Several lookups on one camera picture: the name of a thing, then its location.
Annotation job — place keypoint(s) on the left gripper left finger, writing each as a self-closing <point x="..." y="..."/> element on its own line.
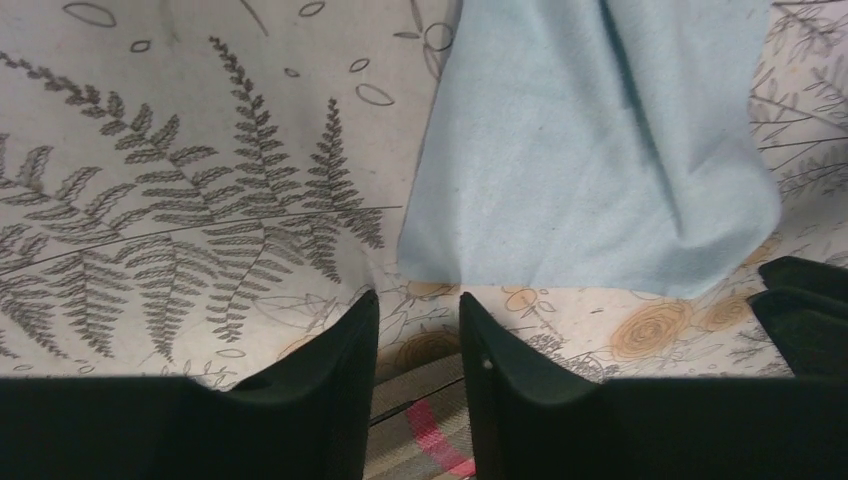
<point x="303" y="417"/>

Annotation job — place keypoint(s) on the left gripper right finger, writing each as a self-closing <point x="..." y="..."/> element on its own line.
<point x="532" y="419"/>

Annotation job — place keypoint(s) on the plaid glasses case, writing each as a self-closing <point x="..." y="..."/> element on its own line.
<point x="419" y="427"/>

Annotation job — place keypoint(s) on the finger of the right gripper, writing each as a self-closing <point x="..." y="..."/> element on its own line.
<point x="803" y="310"/>

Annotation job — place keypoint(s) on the blue cleaning cloth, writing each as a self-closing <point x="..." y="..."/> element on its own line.
<point x="593" y="144"/>

